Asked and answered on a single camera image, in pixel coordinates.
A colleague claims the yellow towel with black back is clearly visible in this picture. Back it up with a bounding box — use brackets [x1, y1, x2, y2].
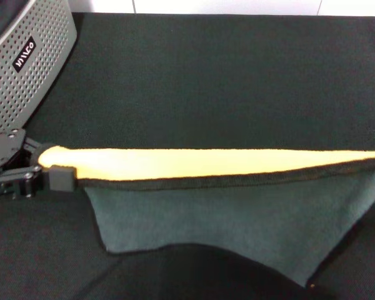
[37, 142, 375, 288]

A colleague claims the grey perforated storage box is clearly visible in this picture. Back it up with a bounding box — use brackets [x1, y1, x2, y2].
[0, 0, 79, 135]

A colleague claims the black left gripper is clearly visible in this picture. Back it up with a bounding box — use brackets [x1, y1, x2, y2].
[0, 128, 76, 199]

